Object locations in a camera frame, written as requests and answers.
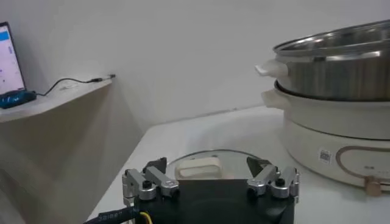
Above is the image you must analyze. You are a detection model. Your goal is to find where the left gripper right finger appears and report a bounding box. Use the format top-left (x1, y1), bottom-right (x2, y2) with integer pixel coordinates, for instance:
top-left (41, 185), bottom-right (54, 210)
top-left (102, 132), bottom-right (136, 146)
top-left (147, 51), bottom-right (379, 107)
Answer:
top-left (246, 156), bottom-right (301, 204)

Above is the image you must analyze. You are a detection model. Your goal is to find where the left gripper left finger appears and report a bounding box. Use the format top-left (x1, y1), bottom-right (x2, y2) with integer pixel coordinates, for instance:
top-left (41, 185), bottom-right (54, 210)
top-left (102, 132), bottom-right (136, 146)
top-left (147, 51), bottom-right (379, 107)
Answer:
top-left (121, 156), bottom-right (180, 207)

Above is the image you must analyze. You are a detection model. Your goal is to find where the stainless steel steamer basket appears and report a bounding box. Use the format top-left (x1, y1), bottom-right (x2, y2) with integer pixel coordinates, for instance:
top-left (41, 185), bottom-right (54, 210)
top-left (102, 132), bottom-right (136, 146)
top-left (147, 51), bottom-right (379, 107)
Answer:
top-left (255, 19), bottom-right (390, 102)

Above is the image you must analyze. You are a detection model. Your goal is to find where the round glass pot lid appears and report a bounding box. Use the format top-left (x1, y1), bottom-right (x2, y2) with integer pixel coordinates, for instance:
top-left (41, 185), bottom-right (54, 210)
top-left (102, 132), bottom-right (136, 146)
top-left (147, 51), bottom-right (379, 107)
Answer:
top-left (166, 149), bottom-right (266, 181)

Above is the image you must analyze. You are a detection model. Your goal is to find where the cream electric cooker base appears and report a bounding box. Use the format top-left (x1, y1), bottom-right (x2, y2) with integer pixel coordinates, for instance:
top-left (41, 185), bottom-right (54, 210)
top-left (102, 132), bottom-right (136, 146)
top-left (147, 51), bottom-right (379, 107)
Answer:
top-left (261, 80), bottom-right (390, 197)

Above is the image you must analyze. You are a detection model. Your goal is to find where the white side desk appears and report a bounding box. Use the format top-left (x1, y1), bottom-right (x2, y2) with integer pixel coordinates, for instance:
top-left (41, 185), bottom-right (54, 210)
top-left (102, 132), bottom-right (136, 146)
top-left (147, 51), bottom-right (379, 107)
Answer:
top-left (0, 77), bottom-right (144, 224)

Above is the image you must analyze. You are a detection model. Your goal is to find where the blue computer mouse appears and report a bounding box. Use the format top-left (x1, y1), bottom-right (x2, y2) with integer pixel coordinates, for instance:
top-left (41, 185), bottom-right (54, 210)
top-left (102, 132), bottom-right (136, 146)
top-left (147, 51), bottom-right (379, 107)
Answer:
top-left (0, 90), bottom-right (38, 110)

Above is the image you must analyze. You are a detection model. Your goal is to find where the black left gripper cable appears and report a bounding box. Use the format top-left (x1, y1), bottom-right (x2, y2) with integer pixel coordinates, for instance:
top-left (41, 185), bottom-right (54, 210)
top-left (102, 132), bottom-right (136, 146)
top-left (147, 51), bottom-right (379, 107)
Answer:
top-left (83, 206), bottom-right (153, 224)

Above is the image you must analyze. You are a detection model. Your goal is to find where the black usb cable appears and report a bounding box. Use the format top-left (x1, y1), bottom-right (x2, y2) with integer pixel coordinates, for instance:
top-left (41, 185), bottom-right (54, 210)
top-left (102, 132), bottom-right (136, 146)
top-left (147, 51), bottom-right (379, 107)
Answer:
top-left (35, 74), bottom-right (116, 97)

